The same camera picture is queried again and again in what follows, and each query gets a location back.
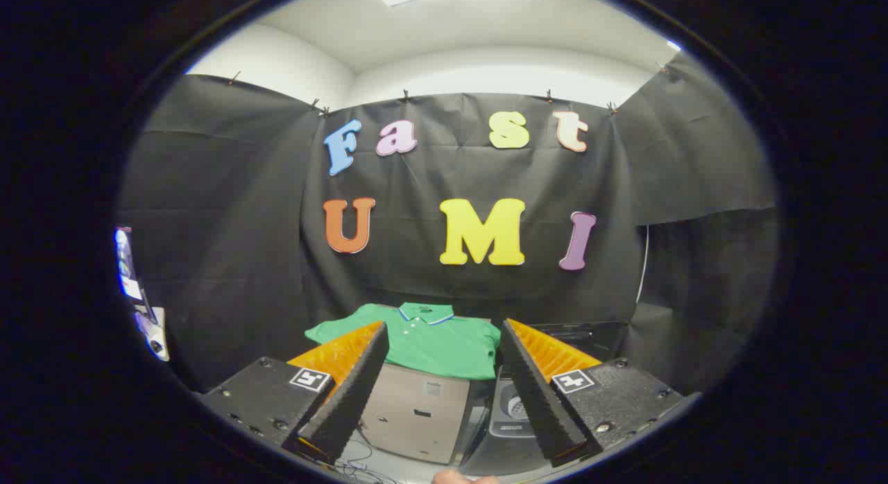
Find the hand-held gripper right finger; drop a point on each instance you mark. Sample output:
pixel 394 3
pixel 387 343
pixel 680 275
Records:
pixel 538 401

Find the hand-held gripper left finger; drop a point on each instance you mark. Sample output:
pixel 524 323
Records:
pixel 350 401

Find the dark grey washing machine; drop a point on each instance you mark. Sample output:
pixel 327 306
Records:
pixel 510 428

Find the dark transparent washing machine lid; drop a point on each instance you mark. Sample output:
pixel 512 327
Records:
pixel 590 335

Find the green polo shirt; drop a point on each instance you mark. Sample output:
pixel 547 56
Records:
pixel 433 342

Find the black backdrop cloth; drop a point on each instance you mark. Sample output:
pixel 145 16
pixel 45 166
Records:
pixel 451 179

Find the colourful printed box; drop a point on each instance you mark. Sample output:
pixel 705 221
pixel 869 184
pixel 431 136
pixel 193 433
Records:
pixel 128 269

